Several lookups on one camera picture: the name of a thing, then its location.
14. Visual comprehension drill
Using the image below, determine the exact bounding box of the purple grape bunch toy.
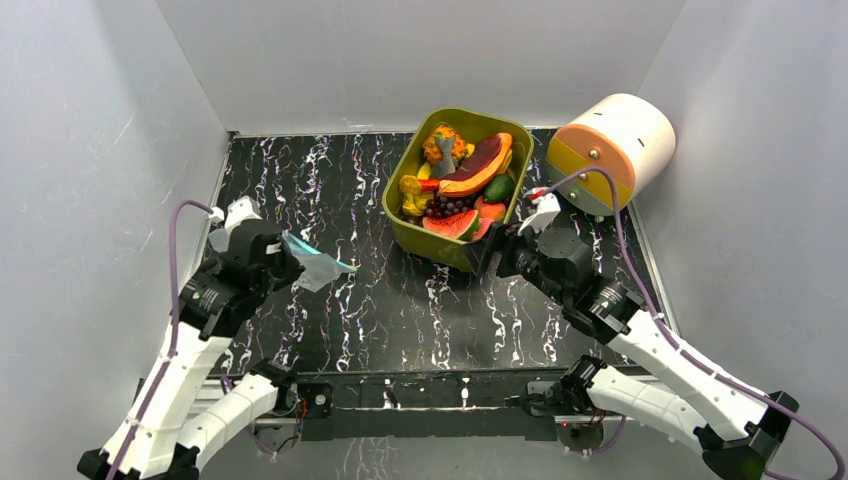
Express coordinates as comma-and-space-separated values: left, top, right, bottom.
424, 195, 476, 219

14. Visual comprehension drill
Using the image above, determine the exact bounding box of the round pastel drawer cabinet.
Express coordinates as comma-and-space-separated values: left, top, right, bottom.
545, 93, 676, 216

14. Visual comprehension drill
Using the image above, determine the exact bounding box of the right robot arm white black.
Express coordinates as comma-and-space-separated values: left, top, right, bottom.
462, 224, 798, 479

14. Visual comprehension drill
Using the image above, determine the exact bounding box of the red chili toy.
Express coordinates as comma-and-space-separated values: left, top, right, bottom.
418, 179, 440, 192

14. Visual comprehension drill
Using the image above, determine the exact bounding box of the peach toy with leaf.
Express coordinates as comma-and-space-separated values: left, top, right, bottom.
470, 217, 494, 242

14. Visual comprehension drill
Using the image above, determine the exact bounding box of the clear zip top bag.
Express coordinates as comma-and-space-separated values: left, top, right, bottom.
282, 231, 357, 293

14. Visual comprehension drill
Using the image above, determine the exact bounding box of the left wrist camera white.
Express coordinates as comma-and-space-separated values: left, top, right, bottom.
207, 196, 263, 253

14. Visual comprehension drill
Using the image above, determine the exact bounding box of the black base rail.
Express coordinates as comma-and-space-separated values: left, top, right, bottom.
249, 368, 620, 445

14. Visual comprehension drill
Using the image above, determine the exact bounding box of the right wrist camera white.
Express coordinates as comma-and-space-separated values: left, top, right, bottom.
518, 187, 561, 236

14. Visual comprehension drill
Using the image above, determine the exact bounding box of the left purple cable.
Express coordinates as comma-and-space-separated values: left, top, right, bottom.
105, 199, 217, 480

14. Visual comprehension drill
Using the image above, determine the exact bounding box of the watermelon slice toy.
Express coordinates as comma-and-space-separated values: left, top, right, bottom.
422, 210, 480, 241

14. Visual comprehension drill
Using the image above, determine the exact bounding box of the peach toy upper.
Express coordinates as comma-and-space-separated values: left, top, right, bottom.
474, 197, 506, 221

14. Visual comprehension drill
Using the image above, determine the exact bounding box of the green avocado toy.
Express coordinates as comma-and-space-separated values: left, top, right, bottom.
483, 174, 516, 203

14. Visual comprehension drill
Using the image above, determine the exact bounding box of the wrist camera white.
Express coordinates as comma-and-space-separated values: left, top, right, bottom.
207, 196, 263, 253
518, 187, 561, 236

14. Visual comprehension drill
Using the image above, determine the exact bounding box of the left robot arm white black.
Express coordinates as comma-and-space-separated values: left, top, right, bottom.
77, 218, 304, 479

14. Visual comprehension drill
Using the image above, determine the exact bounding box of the grey fish toy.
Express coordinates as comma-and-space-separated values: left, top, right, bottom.
430, 136, 456, 179

